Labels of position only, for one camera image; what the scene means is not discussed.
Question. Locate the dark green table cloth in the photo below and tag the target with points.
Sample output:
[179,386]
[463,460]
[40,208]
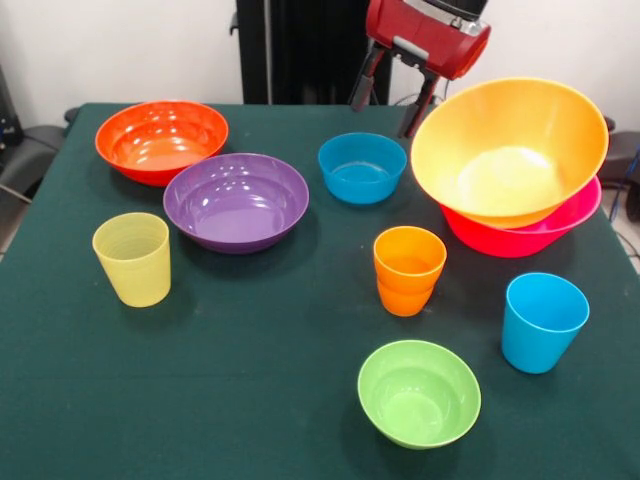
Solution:
[75,375]

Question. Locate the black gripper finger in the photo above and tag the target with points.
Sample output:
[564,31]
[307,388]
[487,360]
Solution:
[417,112]
[364,85]

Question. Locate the small green plastic bowl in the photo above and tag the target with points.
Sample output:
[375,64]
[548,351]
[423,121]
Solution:
[417,400]

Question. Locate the large pink plastic bowl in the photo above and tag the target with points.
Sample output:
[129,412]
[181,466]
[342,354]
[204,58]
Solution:
[500,240]

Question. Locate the purple plastic bowl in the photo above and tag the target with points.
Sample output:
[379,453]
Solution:
[235,205]

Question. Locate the large orange plastic bowl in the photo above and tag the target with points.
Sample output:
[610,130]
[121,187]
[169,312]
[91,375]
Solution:
[500,150]

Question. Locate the blue plastic cup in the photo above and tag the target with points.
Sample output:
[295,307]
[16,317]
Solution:
[542,335]

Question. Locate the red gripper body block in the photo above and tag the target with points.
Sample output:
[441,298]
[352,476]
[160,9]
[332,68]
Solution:
[430,40]

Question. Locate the orange plastic cup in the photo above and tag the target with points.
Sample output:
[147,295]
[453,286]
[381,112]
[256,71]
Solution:
[410,260]
[405,302]

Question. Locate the small blue plastic bowl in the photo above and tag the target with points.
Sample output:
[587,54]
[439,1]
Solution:
[362,170]

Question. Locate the pale yellow-green plastic cup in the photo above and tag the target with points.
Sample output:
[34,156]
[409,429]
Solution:
[132,270]

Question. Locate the black office chair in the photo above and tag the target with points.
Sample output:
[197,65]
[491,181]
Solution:
[622,160]
[30,150]

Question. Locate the red plastic bowl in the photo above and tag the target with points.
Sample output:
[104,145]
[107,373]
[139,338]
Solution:
[160,135]

